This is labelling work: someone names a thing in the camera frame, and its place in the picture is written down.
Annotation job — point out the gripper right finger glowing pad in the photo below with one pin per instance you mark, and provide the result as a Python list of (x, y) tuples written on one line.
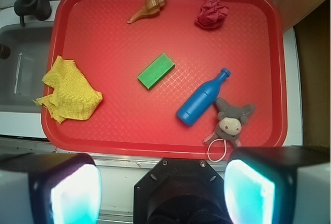
[(288, 184)]

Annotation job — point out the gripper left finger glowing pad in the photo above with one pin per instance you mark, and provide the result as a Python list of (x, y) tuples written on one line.
[(50, 188)]

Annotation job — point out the grey plush mouse toy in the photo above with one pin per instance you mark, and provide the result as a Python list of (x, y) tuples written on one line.
[(231, 120)]

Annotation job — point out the yellow woven cloth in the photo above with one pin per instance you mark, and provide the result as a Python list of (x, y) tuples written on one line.
[(73, 97)]

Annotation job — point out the grey sink basin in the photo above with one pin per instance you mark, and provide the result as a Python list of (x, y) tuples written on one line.
[(23, 70)]

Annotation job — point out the blue plastic bottle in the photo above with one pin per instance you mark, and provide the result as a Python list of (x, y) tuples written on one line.
[(201, 99)]

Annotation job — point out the black knob at sink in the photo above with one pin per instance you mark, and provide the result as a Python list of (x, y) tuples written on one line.
[(4, 51)]

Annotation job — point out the red plastic tray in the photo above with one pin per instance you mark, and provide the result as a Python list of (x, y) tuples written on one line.
[(134, 120)]

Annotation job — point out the green rectangular sponge block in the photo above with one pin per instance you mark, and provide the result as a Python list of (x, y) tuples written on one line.
[(156, 71)]

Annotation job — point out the black sink faucet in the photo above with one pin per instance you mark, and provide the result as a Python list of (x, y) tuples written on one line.
[(40, 9)]

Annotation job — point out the crumpled red paper ball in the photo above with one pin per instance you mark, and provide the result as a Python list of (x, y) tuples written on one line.
[(212, 14)]

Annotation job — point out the brown conch seashell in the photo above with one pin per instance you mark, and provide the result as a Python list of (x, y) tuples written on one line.
[(149, 9)]

